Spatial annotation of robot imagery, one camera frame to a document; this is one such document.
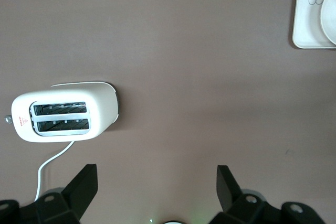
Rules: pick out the cream two-slot toaster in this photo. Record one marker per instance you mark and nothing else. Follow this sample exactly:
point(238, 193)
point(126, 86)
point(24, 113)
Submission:
point(102, 108)

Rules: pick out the brown table cover mat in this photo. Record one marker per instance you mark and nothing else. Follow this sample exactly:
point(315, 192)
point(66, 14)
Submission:
point(183, 77)

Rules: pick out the cream round plate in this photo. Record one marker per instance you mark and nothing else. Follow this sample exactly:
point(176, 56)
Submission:
point(330, 19)

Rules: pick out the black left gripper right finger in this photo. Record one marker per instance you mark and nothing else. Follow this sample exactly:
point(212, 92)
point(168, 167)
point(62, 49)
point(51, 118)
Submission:
point(241, 208)

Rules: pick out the cream rectangular bear-print tray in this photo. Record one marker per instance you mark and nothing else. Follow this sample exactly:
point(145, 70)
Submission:
point(304, 32)

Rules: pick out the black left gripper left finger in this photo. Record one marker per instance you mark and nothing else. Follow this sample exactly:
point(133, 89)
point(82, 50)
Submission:
point(65, 203)

